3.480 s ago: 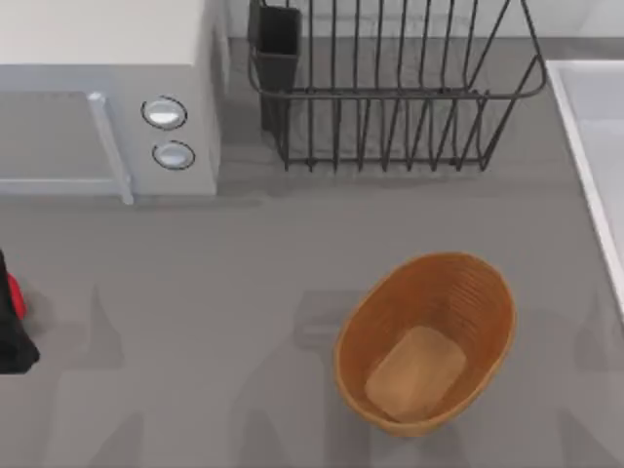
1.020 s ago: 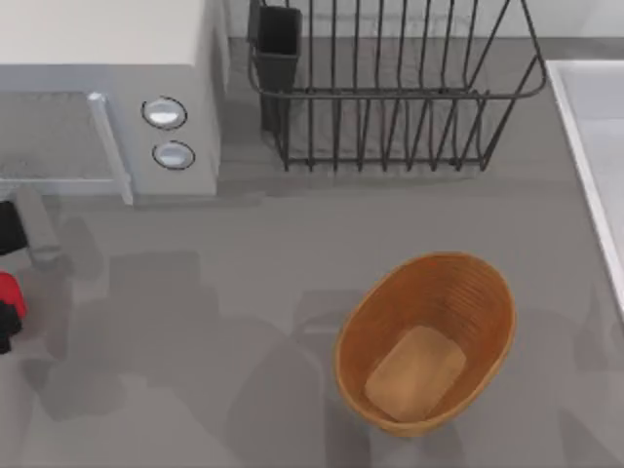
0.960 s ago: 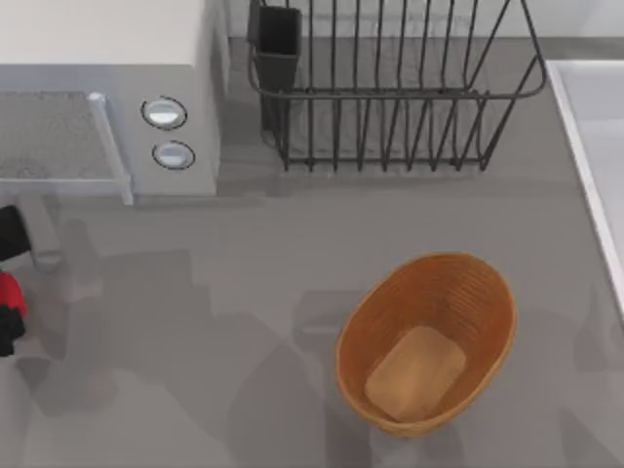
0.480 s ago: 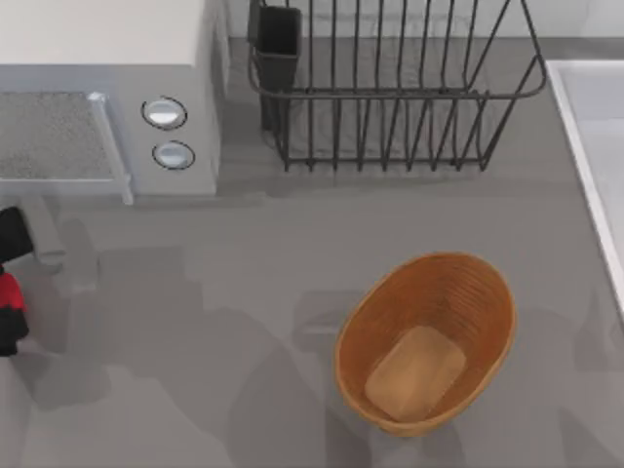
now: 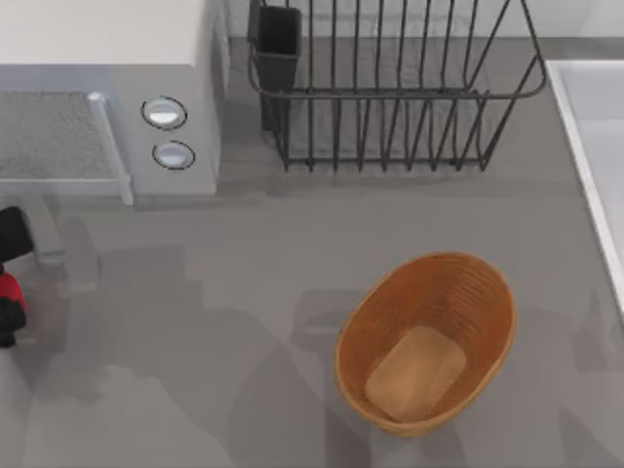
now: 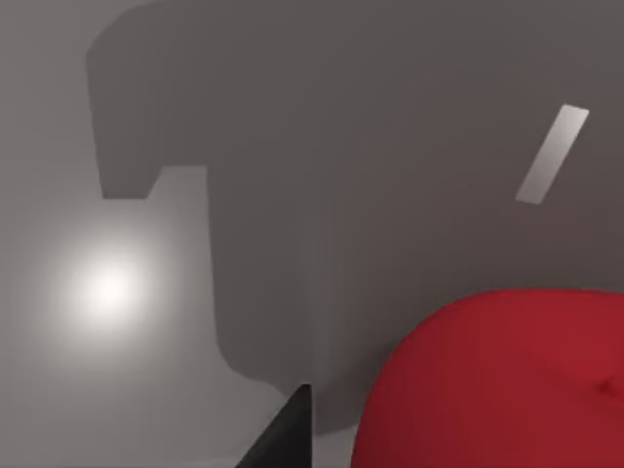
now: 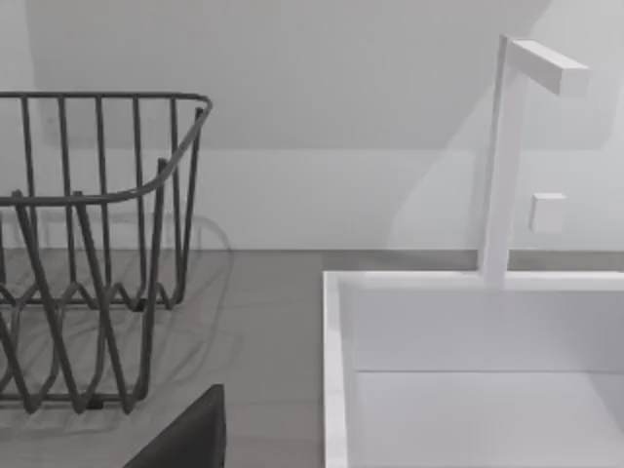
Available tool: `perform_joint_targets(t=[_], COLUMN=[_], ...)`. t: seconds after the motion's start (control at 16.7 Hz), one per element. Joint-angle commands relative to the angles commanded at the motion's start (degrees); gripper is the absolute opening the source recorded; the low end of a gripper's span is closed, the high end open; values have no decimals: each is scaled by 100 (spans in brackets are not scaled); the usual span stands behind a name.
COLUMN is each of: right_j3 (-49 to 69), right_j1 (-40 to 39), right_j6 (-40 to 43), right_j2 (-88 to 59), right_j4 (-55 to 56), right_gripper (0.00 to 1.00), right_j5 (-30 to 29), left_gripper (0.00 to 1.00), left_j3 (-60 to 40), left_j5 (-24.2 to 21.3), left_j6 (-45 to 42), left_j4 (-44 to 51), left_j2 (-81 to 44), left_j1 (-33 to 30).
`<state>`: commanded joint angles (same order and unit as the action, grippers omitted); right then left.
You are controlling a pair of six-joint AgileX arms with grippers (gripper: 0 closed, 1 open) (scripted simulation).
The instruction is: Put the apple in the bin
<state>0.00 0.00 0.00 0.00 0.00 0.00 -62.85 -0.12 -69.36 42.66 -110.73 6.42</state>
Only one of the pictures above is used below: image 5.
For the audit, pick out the microwave door with grey window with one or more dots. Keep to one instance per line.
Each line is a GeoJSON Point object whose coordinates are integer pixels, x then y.
{"type": "Point", "coordinates": [44, 134]}

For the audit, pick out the pale microwave oven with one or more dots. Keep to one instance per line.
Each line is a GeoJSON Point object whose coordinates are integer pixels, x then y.
{"type": "Point", "coordinates": [166, 44]}

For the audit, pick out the black cutlery holder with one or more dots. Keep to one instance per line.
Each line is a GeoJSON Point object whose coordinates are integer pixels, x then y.
{"type": "Point", "coordinates": [278, 44]}

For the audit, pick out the red and black object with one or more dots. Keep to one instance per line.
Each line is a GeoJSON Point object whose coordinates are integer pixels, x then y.
{"type": "Point", "coordinates": [9, 304]}

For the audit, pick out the light brown bread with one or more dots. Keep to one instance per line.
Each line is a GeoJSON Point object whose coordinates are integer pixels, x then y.
{"type": "Point", "coordinates": [414, 373]}

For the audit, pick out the large silver microwave knob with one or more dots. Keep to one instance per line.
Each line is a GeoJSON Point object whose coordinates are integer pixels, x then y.
{"type": "Point", "coordinates": [164, 112]}

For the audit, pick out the brown woven basket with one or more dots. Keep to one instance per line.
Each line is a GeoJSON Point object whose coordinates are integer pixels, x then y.
{"type": "Point", "coordinates": [439, 292]}

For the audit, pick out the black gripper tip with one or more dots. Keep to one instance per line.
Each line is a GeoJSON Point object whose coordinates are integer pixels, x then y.
{"type": "Point", "coordinates": [13, 236]}

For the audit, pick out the small silver microwave knob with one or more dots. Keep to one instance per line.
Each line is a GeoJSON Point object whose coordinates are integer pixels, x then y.
{"type": "Point", "coordinates": [173, 155]}

